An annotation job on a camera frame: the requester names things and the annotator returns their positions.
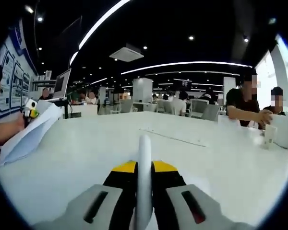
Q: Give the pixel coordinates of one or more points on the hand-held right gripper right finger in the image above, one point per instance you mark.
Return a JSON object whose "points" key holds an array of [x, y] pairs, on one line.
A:
{"points": [[206, 206]]}

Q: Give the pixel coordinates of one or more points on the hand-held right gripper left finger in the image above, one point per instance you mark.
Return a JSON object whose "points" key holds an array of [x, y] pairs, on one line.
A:
{"points": [[79, 208]]}

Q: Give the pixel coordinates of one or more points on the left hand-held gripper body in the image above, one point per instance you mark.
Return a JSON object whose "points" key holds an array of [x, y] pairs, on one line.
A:
{"points": [[30, 104]]}

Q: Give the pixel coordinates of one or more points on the white cloth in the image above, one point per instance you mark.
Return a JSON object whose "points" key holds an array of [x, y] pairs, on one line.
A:
{"points": [[26, 139]]}

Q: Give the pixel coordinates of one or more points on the white printing paper sheet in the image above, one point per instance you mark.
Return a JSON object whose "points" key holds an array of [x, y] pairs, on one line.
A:
{"points": [[144, 155]]}

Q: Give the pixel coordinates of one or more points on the person's left hand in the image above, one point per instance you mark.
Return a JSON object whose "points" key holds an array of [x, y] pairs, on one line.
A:
{"points": [[21, 121]]}

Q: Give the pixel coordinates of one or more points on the white storage shelf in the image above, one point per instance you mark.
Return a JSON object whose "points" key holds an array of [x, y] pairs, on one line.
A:
{"points": [[43, 82]]}

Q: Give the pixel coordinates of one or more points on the white stand desk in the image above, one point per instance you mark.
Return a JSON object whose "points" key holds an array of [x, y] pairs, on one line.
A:
{"points": [[66, 107]]}

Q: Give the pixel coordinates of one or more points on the white table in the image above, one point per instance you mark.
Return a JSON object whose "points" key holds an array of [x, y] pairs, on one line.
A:
{"points": [[206, 167]]}

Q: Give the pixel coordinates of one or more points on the silver computer monitor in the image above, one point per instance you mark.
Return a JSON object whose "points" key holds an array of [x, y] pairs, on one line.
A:
{"points": [[62, 82]]}

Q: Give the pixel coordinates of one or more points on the white low counter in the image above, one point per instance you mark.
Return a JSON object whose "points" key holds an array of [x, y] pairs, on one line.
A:
{"points": [[84, 111]]}

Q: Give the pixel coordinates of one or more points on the white mesh office chair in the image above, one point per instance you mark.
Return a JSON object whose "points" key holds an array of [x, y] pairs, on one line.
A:
{"points": [[127, 105], [212, 112], [199, 106]]}

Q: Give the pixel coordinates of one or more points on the long ceiling light strip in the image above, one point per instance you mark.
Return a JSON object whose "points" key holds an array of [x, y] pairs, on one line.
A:
{"points": [[98, 22]]}

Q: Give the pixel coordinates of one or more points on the white open box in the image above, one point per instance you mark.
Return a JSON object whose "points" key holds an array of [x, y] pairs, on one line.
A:
{"points": [[283, 131]]}

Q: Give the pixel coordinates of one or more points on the white ceiling air conditioner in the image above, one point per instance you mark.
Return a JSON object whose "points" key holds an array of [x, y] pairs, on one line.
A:
{"points": [[126, 54]]}

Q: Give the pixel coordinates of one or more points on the black hanging display screen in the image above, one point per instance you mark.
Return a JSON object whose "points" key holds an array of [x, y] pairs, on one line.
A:
{"points": [[183, 83]]}

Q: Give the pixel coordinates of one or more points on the curved ceiling light strip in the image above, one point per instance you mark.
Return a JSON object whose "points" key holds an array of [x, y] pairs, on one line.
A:
{"points": [[187, 63]]}

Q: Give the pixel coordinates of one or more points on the blue and white wall poster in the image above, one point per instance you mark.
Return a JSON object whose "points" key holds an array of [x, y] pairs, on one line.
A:
{"points": [[14, 79]]}

